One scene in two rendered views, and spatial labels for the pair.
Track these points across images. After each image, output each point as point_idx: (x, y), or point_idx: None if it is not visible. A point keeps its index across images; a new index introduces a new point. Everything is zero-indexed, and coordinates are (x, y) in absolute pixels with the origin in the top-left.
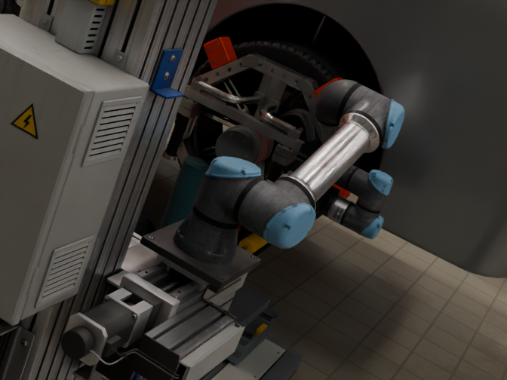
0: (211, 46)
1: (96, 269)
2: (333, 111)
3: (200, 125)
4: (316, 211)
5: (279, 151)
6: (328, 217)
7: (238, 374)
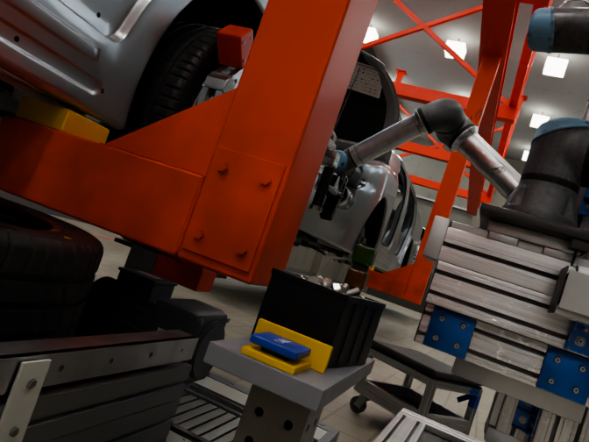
0: (245, 39)
1: None
2: (458, 124)
3: None
4: (340, 201)
5: (337, 157)
6: (341, 203)
7: (206, 381)
